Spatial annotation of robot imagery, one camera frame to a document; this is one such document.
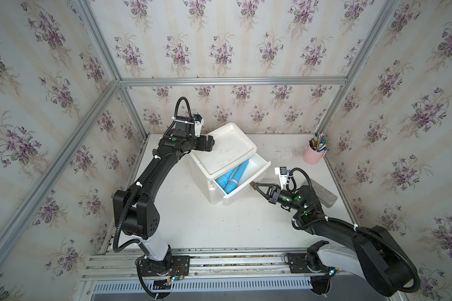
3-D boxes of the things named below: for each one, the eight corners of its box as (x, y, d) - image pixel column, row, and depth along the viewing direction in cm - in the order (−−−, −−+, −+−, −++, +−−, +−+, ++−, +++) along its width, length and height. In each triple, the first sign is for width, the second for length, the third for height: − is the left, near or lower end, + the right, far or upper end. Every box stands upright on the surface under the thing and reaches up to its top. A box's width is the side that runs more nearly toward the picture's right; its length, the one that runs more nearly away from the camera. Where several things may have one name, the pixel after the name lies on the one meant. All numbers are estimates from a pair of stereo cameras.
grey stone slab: (328, 209, 91) (331, 206, 88) (302, 189, 98) (304, 185, 95) (334, 201, 94) (338, 198, 91) (308, 182, 101) (311, 178, 98)
